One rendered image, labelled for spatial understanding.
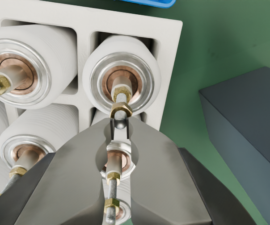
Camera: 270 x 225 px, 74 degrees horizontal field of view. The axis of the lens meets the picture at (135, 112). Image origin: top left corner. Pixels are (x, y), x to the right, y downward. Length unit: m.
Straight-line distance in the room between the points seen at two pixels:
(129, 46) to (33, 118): 0.17
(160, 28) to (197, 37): 0.22
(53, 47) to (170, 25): 0.16
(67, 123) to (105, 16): 0.17
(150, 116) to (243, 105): 0.20
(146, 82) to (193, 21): 0.29
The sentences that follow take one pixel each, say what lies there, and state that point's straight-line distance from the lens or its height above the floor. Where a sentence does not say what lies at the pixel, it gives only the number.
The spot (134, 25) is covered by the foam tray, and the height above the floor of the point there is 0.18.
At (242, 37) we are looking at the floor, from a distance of 0.54.
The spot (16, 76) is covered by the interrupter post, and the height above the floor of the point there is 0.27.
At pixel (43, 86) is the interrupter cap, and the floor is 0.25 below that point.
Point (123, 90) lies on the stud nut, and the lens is 0.18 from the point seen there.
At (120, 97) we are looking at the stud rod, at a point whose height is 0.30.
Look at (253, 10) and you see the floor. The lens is 0.54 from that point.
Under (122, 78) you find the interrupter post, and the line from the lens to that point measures 0.20.
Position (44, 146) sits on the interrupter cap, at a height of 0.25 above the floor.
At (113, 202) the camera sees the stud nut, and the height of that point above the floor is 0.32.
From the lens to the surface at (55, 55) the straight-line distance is 0.23.
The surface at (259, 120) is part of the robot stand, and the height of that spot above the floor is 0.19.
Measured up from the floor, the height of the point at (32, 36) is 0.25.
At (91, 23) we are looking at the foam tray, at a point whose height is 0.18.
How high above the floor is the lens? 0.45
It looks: 62 degrees down
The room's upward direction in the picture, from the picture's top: 174 degrees clockwise
